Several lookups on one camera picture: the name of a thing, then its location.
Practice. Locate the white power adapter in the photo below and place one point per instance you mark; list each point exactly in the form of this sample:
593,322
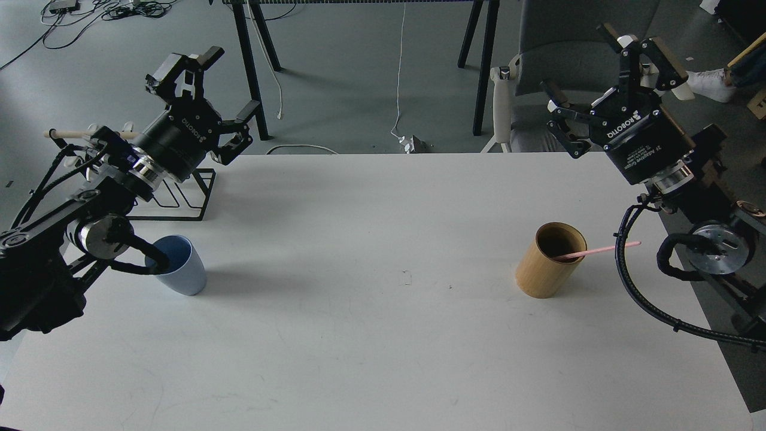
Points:
412,145

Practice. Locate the light blue plastic cup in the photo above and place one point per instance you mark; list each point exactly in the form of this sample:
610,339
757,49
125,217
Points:
186,274

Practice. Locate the white sneaker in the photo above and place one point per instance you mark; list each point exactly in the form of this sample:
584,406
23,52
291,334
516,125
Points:
713,84

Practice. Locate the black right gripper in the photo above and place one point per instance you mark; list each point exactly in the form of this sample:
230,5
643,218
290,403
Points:
643,140

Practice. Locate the bamboo cylindrical holder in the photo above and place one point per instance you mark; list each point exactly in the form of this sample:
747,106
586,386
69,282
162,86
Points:
540,274

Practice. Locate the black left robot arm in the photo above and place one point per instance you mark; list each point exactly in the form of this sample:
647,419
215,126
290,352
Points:
75,224

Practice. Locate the black table leg right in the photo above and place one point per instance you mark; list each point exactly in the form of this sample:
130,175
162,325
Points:
487,50

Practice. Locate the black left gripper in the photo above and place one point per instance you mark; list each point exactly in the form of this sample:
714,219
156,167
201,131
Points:
189,127

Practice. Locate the black wire cup rack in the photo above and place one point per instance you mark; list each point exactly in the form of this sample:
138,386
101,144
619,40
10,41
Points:
172,201

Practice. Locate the pink chopstick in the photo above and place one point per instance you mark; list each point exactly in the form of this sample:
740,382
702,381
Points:
587,252

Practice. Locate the grey office chair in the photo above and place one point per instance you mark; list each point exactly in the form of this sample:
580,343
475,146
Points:
565,41

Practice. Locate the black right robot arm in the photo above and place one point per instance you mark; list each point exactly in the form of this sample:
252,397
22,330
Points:
682,174

